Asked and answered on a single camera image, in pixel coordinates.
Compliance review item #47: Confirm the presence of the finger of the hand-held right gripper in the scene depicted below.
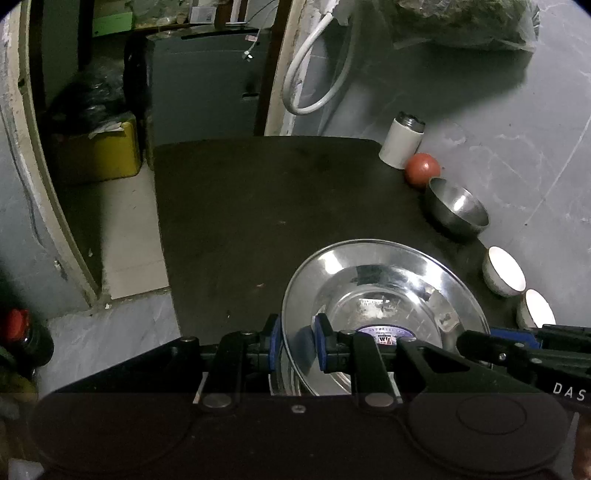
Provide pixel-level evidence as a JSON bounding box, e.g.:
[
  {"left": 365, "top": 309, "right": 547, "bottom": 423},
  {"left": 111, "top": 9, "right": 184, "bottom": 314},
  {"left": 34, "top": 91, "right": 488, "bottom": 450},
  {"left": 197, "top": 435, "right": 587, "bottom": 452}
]
[
  {"left": 456, "top": 329, "right": 555, "bottom": 384},
  {"left": 489, "top": 324, "right": 591, "bottom": 352}
]

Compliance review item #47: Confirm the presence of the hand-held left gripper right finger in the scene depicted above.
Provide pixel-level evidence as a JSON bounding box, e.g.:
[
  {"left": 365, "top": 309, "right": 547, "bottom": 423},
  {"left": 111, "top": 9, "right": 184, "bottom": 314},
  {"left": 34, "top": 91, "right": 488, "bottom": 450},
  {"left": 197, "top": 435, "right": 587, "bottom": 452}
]
[{"left": 311, "top": 313, "right": 532, "bottom": 414}]

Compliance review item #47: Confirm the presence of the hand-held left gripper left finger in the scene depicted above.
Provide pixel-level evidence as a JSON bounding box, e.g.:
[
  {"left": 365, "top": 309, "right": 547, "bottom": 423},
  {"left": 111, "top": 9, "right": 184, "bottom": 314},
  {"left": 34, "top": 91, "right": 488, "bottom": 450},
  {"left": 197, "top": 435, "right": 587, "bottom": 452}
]
[{"left": 95, "top": 314, "right": 282, "bottom": 412}]

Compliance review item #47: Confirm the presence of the white ceramic bowl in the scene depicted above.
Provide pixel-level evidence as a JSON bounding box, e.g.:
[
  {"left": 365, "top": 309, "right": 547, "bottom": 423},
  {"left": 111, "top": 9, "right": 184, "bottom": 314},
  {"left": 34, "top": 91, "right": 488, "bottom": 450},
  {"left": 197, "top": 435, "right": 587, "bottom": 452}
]
[
  {"left": 482, "top": 246, "right": 527, "bottom": 298},
  {"left": 516, "top": 289, "right": 557, "bottom": 329}
]

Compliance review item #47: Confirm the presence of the plain steel plate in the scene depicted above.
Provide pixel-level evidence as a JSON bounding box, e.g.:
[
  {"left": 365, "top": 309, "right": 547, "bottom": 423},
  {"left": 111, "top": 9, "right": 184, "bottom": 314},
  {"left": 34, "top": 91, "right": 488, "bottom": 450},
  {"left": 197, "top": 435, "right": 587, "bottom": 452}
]
[{"left": 268, "top": 351, "right": 305, "bottom": 398}]

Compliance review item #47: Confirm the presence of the labelled steel plate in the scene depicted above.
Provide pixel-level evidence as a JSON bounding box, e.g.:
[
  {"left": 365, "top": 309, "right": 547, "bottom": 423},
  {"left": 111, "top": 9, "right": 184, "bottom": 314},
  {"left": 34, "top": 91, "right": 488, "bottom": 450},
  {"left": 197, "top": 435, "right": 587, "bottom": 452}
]
[{"left": 281, "top": 239, "right": 491, "bottom": 398}]

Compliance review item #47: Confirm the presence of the steel bowl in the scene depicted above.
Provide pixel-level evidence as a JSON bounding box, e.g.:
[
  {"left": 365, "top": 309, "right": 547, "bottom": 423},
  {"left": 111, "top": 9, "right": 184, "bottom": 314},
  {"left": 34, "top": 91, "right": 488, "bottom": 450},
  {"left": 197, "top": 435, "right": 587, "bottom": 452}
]
[{"left": 424, "top": 176, "right": 490, "bottom": 234}]

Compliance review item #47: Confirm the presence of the person's right forearm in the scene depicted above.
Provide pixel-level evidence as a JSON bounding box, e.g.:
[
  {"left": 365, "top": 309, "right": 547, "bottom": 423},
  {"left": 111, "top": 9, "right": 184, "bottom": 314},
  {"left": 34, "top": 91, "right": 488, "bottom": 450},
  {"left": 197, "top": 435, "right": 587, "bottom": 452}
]
[{"left": 573, "top": 412, "right": 591, "bottom": 478}]

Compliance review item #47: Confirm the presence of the red tomato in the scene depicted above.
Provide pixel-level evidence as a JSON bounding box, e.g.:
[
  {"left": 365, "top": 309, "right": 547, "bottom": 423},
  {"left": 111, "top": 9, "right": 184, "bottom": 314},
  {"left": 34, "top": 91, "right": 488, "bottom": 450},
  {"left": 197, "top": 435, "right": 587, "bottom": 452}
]
[{"left": 405, "top": 153, "right": 441, "bottom": 189}]

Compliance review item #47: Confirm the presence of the white thermos flask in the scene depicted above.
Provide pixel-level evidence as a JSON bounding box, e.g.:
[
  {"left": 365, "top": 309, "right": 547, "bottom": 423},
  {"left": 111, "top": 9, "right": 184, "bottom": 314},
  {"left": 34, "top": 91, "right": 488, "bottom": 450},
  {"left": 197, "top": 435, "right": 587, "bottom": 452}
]
[{"left": 379, "top": 111, "right": 426, "bottom": 169}]

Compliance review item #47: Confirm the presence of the red capped dark bottle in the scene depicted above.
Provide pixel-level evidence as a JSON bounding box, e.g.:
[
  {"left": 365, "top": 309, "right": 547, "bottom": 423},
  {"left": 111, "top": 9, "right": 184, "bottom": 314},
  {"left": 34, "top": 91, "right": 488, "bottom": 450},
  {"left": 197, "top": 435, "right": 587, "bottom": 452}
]
[{"left": 0, "top": 308, "right": 55, "bottom": 370}]

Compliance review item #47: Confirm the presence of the grey cabinet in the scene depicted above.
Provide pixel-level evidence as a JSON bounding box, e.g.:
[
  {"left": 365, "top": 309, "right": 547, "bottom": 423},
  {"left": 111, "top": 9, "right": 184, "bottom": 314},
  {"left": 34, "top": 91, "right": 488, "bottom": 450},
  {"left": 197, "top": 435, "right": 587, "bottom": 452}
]
[{"left": 145, "top": 27, "right": 274, "bottom": 160}]

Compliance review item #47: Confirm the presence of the yellow box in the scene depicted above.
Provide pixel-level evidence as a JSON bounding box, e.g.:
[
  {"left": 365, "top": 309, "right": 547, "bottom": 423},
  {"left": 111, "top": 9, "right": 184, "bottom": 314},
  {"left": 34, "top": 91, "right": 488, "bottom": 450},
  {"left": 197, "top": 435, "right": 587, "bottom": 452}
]
[{"left": 50, "top": 115, "right": 142, "bottom": 182}]

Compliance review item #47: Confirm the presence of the black plastic bag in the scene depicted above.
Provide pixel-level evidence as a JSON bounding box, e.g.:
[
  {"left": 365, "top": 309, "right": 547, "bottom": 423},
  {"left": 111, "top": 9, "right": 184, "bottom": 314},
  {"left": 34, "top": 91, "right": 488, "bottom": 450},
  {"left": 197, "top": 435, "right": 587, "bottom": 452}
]
[{"left": 50, "top": 68, "right": 126, "bottom": 134}]

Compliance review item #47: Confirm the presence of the plastic bag of greens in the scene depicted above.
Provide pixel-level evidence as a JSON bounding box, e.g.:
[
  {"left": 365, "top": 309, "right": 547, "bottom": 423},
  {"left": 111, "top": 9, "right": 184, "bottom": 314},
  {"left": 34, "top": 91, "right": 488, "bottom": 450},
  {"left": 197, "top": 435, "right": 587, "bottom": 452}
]
[{"left": 385, "top": 0, "right": 541, "bottom": 51}]

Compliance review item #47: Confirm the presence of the green box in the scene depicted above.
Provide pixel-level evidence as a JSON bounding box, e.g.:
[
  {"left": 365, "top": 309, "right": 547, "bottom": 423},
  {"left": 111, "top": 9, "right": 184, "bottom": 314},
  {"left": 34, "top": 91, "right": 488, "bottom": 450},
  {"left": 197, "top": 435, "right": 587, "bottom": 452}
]
[{"left": 91, "top": 9, "right": 136, "bottom": 38}]

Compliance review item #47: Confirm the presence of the white hose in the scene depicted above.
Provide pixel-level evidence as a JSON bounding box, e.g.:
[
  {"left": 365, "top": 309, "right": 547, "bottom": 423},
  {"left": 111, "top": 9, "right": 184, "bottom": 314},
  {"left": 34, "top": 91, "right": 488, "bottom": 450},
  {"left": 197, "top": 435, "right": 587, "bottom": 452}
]
[{"left": 281, "top": 11, "right": 357, "bottom": 116}]

